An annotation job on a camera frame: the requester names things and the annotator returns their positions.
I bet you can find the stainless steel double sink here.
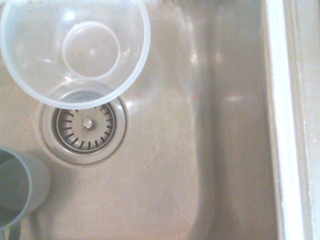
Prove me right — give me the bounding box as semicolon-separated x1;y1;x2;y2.
0;0;287;240

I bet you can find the metal sink drain strainer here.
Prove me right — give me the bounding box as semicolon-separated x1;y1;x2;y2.
37;89;130;166

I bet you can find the clear plastic round container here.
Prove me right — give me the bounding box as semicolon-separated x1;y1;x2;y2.
0;0;152;110

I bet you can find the dark green plastic cup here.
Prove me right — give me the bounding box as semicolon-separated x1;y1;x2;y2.
0;146;53;232

